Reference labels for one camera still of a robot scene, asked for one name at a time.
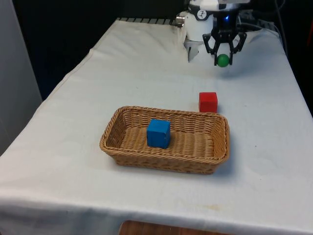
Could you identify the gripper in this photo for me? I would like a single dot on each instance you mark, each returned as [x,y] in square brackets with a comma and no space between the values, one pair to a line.
[223,24]

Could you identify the green ball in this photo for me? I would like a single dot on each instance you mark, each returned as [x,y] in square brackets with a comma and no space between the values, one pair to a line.
[223,60]

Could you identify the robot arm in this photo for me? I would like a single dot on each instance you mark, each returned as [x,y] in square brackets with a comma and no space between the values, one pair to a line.
[198,24]

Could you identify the wicker basket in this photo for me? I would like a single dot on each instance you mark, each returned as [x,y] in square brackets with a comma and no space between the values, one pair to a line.
[195,151]

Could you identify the red cube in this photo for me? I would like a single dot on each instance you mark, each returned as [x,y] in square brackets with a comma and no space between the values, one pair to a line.
[207,102]

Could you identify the blue cube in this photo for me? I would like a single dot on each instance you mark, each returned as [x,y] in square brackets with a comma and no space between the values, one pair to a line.
[157,134]

